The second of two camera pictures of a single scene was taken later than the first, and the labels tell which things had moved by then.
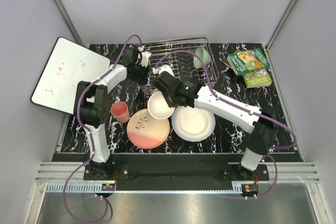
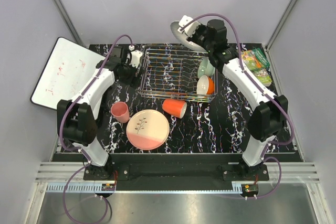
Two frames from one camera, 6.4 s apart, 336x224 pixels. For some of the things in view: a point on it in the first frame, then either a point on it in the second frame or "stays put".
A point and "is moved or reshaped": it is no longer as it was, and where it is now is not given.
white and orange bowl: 157,106 is moved or reshaped
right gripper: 169,103 to 192,39
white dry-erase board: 69,64 stays put
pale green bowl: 205,55 to 206,68
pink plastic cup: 119,110 stays put
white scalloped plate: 192,124 to 174,27
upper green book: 248,61 stays put
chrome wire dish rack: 188,57 stays put
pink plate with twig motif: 146,131 stays put
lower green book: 259,78 stays put
